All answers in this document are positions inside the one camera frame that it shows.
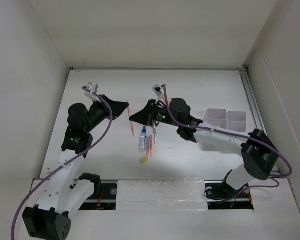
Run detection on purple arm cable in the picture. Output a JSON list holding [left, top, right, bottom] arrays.
[[162, 84, 293, 204], [10, 86, 115, 240]]

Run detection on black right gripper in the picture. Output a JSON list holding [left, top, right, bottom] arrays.
[[130, 98, 182, 127]]

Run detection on white right organizer tray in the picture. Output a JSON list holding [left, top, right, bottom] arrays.
[[226, 111, 247, 132]]

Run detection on pink barrel pen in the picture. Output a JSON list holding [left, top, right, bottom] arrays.
[[146, 135, 150, 158]]

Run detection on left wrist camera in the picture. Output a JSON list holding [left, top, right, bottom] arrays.
[[82, 81, 99, 99]]

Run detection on black handled scissors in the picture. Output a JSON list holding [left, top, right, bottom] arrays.
[[152, 122, 157, 144]]

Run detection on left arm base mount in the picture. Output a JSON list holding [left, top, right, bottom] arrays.
[[69, 173, 118, 211]]

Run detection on aluminium rail right edge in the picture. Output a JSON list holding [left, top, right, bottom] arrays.
[[240, 66, 281, 176]]

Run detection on orange barrel pen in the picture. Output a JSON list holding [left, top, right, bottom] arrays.
[[149, 134, 154, 157]]

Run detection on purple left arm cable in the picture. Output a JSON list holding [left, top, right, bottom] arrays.
[[10, 86, 115, 240]]

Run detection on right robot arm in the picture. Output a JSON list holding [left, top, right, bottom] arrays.
[[129, 98, 279, 199]]

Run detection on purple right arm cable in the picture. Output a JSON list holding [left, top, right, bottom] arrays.
[[162, 84, 293, 204]]

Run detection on red translucent pen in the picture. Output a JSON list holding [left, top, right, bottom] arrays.
[[126, 100, 136, 138]]

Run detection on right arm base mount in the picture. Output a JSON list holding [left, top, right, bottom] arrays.
[[203, 170, 254, 210]]

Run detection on clear blue spray bottle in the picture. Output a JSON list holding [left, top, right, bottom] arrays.
[[139, 126, 148, 152]]

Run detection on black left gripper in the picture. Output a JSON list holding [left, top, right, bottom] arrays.
[[84, 95, 129, 133]]

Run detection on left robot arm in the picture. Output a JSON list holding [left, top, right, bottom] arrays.
[[22, 95, 129, 240]]

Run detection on yellow eraser block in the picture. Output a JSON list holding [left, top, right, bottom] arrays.
[[140, 156, 149, 164]]

